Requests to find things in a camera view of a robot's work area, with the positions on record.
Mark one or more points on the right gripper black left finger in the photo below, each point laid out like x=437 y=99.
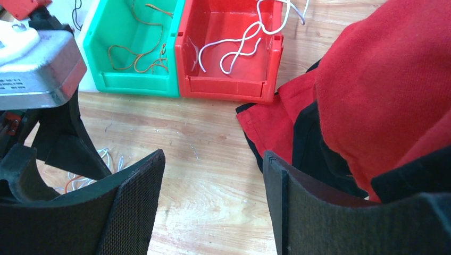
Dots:
x=114 y=215

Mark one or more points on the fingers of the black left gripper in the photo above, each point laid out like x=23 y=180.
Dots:
x=63 y=142

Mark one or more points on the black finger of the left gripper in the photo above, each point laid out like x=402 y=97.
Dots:
x=21 y=181

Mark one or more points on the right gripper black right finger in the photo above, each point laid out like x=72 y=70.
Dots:
x=310 y=217

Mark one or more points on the green bin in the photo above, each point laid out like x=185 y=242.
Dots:
x=130 y=47

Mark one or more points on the white bin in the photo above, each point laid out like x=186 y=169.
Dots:
x=78 y=14

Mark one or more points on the red garment on hanger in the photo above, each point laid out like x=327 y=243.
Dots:
x=383 y=88

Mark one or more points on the red bin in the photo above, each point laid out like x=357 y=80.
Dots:
x=229 y=50

